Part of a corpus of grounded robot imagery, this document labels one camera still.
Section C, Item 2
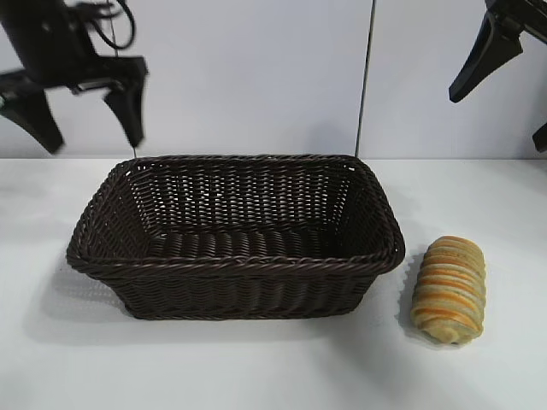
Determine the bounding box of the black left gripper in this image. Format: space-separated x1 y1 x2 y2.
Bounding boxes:
0 0 150 155

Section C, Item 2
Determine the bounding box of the long striped bread loaf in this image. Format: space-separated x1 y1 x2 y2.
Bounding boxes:
409 235 488 345

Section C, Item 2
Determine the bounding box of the dark brown wicker basket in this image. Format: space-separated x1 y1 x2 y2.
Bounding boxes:
65 154 406 322

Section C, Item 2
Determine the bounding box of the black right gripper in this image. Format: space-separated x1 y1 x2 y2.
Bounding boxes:
448 0 547 154

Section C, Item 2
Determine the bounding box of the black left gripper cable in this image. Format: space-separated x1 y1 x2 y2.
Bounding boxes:
74 0 137 50

